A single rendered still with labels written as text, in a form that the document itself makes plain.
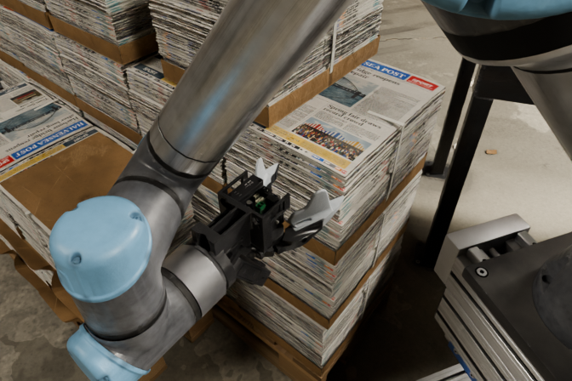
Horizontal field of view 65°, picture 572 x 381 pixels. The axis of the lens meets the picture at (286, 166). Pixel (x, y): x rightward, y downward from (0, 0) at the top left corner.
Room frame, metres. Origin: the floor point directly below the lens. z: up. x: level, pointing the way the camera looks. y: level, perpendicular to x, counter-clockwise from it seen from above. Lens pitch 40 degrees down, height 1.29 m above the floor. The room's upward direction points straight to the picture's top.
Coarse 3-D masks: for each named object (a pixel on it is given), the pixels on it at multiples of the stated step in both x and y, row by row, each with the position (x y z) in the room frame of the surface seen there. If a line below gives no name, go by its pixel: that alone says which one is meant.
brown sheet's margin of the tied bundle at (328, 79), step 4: (336, 64) 0.80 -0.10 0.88; (336, 68) 0.80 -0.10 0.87; (324, 72) 0.77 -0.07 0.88; (328, 72) 0.78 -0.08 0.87; (332, 72) 0.79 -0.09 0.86; (336, 72) 0.80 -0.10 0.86; (324, 76) 0.77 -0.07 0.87; (328, 76) 0.78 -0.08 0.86; (332, 76) 0.79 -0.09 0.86; (336, 76) 0.80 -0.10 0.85; (324, 80) 0.77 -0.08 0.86; (328, 80) 0.78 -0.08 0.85; (332, 80) 0.79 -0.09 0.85; (336, 80) 0.81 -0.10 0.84; (324, 84) 0.77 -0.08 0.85; (328, 84) 0.78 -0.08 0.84; (324, 88) 0.77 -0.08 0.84
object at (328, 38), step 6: (330, 30) 0.79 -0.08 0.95; (336, 30) 0.80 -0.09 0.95; (342, 30) 0.81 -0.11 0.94; (324, 36) 0.77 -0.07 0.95; (330, 36) 0.78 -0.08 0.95; (336, 36) 0.79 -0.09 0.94; (324, 42) 0.76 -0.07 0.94; (330, 42) 0.78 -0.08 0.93; (336, 42) 0.80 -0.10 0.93; (324, 48) 0.77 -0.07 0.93; (330, 48) 0.78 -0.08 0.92; (336, 48) 0.80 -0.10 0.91; (324, 54) 0.77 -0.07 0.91; (330, 54) 0.78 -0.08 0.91; (336, 54) 0.80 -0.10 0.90; (324, 60) 0.77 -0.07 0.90; (336, 60) 0.81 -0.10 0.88; (324, 66) 0.78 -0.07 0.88
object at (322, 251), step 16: (48, 80) 1.15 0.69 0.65; (64, 96) 1.11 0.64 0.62; (96, 112) 1.00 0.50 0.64; (112, 128) 0.96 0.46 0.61; (128, 128) 0.91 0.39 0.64; (208, 176) 0.73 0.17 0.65; (384, 208) 0.66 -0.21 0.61; (288, 224) 0.59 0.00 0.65; (368, 224) 0.61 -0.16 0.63; (352, 240) 0.56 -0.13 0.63; (320, 256) 0.54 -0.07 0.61; (336, 256) 0.52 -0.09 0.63; (384, 256) 0.72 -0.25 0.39; (368, 272) 0.65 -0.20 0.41; (272, 288) 0.62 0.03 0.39; (384, 288) 0.76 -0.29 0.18; (304, 304) 0.56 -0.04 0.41; (320, 320) 0.53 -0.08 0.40; (272, 336) 0.62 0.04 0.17; (336, 352) 0.57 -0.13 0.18
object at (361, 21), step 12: (360, 0) 0.86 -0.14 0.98; (372, 0) 0.89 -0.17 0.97; (348, 12) 0.83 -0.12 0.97; (360, 12) 0.86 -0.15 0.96; (372, 12) 0.89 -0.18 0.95; (348, 24) 0.83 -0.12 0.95; (360, 24) 0.86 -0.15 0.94; (372, 24) 0.90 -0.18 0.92; (348, 36) 0.83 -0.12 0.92; (360, 36) 0.86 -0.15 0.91; (372, 36) 0.91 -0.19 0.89; (348, 48) 0.83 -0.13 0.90
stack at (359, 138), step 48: (48, 48) 1.10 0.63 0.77; (96, 96) 0.99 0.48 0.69; (144, 96) 0.85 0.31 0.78; (336, 96) 0.76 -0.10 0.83; (384, 96) 0.76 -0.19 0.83; (432, 96) 0.76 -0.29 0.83; (240, 144) 0.67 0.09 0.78; (288, 144) 0.61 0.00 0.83; (336, 144) 0.61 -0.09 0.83; (384, 144) 0.62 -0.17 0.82; (336, 192) 0.53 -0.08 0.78; (384, 192) 0.65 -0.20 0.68; (336, 240) 0.52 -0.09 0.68; (384, 240) 0.69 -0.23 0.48; (240, 288) 0.69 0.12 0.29; (288, 288) 0.59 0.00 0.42; (336, 288) 0.54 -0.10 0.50; (240, 336) 0.70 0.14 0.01; (288, 336) 0.59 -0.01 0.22; (336, 336) 0.57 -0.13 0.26
